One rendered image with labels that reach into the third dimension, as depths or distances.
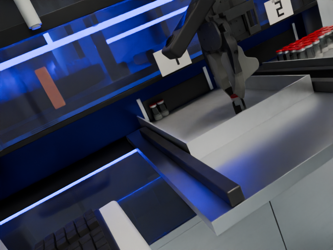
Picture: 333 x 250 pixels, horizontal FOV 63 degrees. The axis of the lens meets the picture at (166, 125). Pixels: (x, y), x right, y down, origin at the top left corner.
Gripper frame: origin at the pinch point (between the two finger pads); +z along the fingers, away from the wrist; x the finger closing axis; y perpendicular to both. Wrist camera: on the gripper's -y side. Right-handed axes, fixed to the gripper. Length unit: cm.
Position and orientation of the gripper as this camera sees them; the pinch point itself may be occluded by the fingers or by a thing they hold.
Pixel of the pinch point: (232, 93)
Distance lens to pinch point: 52.0
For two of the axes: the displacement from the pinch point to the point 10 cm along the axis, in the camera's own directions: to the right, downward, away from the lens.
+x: -3.4, -1.7, 9.3
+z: 3.8, 8.7, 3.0
